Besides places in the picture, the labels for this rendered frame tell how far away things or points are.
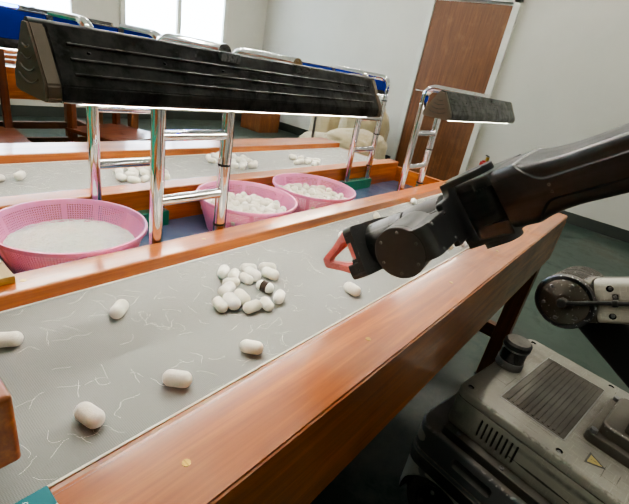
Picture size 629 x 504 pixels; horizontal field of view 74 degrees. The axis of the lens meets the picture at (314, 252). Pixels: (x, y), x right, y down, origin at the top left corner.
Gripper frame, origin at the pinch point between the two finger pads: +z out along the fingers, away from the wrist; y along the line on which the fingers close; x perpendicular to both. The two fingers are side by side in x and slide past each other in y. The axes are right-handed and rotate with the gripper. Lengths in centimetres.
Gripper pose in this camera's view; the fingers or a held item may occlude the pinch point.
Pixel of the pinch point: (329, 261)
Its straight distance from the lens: 62.1
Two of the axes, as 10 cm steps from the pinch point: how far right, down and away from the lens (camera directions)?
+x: 3.4, 9.4, -0.3
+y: -6.3, 2.0, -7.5
